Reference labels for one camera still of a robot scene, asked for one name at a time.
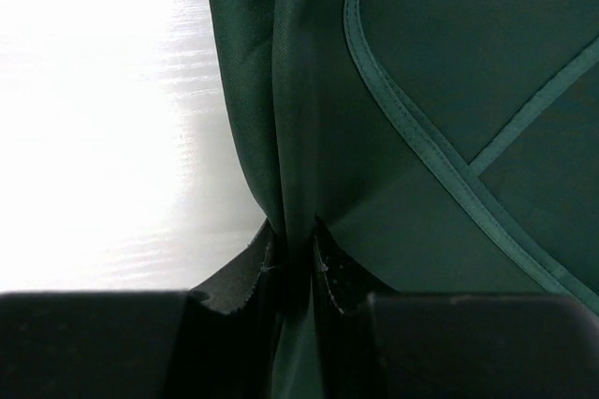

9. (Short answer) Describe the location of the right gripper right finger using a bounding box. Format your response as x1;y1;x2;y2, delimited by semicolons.
312;222;598;398

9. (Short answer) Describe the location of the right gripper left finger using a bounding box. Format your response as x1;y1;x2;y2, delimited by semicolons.
1;224;284;398

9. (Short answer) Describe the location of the dark green cloth napkin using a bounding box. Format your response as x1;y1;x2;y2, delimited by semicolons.
209;0;598;398

